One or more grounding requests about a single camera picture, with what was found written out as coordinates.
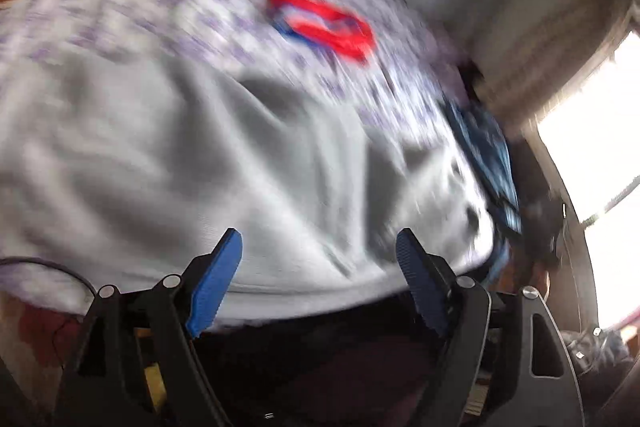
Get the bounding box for grey fleece pants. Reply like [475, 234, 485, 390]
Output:
[1, 53, 494, 323]

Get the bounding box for red flower bed skirt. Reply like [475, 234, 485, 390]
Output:
[1, 291, 81, 412]

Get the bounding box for blue denim jeans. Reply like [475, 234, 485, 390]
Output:
[440, 101, 522, 237]

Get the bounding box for brick pattern curtain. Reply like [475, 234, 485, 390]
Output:
[476, 0, 636, 135]

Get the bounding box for purple floral bed sheet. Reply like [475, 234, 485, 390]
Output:
[1, 0, 457, 145]

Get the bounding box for folded red white blue garment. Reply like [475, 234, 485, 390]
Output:
[267, 0, 376, 63]

